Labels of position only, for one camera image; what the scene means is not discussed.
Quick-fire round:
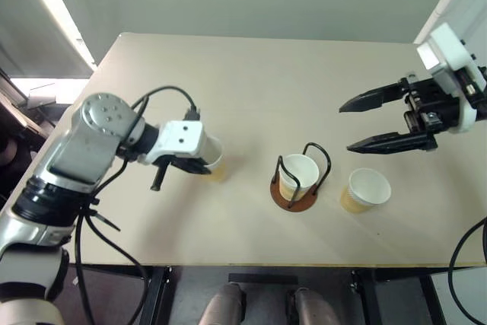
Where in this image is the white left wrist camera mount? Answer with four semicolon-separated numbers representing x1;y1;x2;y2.
144;119;207;167

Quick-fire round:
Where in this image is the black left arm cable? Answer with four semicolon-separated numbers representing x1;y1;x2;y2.
74;86;199;325

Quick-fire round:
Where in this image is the black wire cup holder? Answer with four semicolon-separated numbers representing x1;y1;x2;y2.
269;142;332;213

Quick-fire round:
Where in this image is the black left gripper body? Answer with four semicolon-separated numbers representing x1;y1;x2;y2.
160;152;196;169

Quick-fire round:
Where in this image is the black metal table frame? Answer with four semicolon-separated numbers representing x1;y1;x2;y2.
75;263;450;325

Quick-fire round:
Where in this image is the black cable tie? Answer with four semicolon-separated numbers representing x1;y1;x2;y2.
81;196;122;232

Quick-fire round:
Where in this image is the paper cup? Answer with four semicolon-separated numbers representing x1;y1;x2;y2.
339;167;393;215
279;154;320;202
196;135;230;183

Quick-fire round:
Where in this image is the dark grey rounded shape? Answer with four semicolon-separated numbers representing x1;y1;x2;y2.
286;287;340;325
197;282;247;325

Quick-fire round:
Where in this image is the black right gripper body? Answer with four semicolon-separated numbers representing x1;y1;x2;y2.
399;77;463;136

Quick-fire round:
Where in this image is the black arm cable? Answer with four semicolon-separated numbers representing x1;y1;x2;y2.
74;86;199;325
447;216;487;325

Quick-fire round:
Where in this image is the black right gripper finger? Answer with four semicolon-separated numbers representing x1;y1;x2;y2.
346;131;438;155
339;78;412;114

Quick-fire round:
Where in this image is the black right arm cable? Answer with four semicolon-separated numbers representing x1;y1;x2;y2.
447;216;487;325

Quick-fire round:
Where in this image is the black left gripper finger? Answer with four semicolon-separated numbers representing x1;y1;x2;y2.
177;159;212;176
150;162;169;192

